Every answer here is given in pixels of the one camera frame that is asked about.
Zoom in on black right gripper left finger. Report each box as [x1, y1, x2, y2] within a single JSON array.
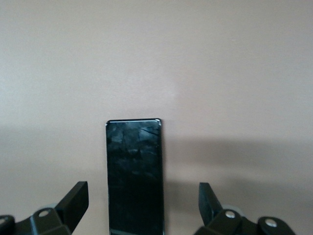
[[0, 181, 89, 235]]

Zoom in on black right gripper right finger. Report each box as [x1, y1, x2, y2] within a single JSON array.
[[197, 182, 297, 235]]

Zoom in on black slab smartphone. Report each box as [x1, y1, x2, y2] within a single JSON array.
[[105, 118, 164, 235]]

